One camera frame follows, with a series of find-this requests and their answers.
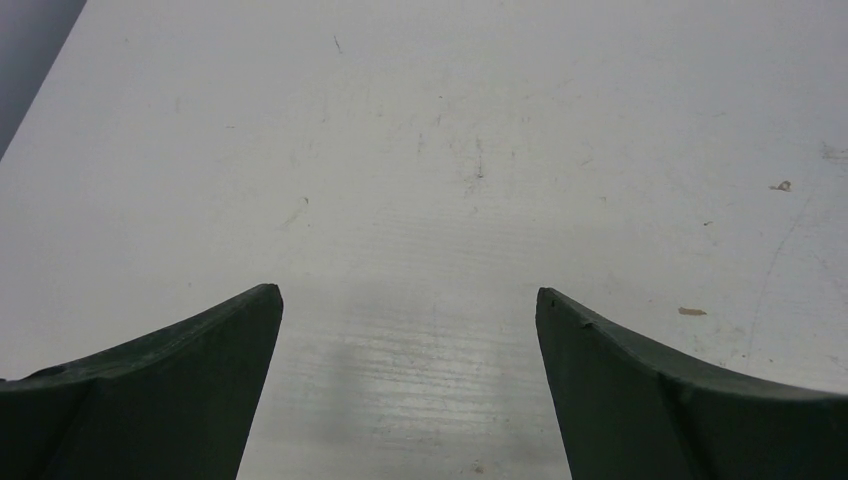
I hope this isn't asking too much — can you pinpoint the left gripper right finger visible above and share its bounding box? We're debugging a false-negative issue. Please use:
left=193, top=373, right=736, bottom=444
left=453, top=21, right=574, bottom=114
left=535, top=287, right=847, bottom=479

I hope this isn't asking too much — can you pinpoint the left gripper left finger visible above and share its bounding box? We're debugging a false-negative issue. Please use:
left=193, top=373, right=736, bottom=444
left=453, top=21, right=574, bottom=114
left=1, top=284, right=284, bottom=479

